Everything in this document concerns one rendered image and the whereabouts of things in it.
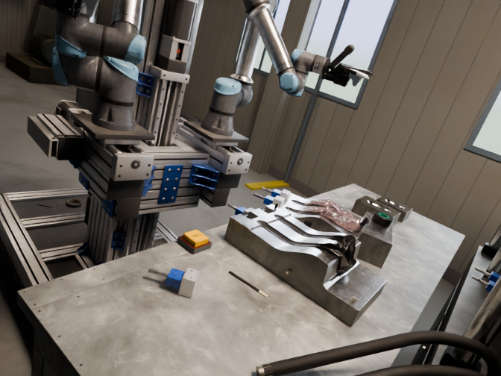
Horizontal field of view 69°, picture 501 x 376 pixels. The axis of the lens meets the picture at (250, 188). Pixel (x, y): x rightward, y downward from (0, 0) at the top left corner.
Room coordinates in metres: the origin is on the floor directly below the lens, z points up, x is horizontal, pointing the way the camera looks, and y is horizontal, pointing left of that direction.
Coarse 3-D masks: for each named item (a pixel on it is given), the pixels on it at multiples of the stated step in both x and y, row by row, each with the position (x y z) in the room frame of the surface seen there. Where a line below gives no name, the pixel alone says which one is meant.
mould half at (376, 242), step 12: (288, 204) 1.46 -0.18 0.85; (300, 216) 1.35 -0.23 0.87; (312, 216) 1.33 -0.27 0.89; (324, 216) 1.35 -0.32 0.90; (312, 228) 1.32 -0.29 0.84; (324, 228) 1.31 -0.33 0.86; (336, 228) 1.30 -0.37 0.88; (372, 228) 1.34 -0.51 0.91; (384, 228) 1.38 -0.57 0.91; (360, 240) 1.27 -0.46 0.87; (372, 240) 1.26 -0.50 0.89; (384, 240) 1.26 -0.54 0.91; (360, 252) 1.27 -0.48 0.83; (372, 252) 1.26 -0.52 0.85; (384, 252) 1.25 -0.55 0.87; (372, 264) 1.25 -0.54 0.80
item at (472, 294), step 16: (480, 256) 1.73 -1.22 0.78; (480, 272) 1.53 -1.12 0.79; (464, 288) 1.32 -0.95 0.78; (480, 288) 1.37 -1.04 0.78; (464, 304) 1.19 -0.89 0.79; (480, 304) 1.23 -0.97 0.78; (448, 320) 1.07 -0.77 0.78; (464, 320) 1.08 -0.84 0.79; (496, 336) 1.04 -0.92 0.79; (496, 352) 0.96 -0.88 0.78
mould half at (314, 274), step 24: (240, 216) 1.14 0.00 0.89; (264, 216) 1.20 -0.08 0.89; (288, 216) 1.27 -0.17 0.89; (240, 240) 1.08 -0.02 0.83; (264, 240) 1.03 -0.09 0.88; (312, 240) 1.09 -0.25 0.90; (336, 240) 1.09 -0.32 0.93; (264, 264) 1.02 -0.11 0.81; (288, 264) 0.98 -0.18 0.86; (312, 264) 0.94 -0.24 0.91; (336, 264) 0.97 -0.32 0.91; (360, 264) 1.11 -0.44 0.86; (312, 288) 0.92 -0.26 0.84; (336, 288) 0.92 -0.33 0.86; (360, 288) 0.96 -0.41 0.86; (336, 312) 0.87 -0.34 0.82; (360, 312) 0.87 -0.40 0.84
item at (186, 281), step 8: (152, 272) 0.79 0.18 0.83; (160, 272) 0.79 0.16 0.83; (176, 272) 0.80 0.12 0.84; (184, 272) 0.81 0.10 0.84; (192, 272) 0.80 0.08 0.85; (168, 280) 0.77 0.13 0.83; (176, 280) 0.77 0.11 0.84; (184, 280) 0.77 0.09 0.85; (192, 280) 0.77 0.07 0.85; (184, 288) 0.77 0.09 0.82; (192, 288) 0.77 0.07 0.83
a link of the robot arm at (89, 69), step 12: (96, 12) 1.22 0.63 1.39; (60, 60) 1.15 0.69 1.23; (72, 60) 1.15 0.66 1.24; (84, 60) 1.17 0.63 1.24; (96, 60) 1.21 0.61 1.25; (60, 72) 1.14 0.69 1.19; (72, 72) 1.16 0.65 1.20; (84, 72) 1.17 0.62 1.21; (72, 84) 1.17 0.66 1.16; (84, 84) 1.18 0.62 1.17
